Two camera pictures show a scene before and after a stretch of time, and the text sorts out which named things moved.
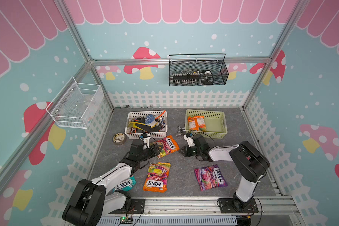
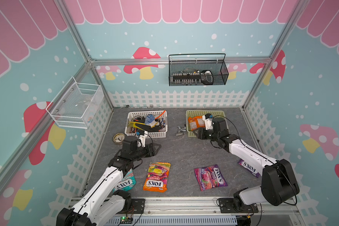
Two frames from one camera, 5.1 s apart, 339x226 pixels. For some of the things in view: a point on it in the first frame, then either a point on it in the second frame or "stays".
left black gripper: (154, 149) stays
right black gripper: (186, 151) -> (201, 133)
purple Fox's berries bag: (210, 177) stays
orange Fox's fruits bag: (156, 179) stays
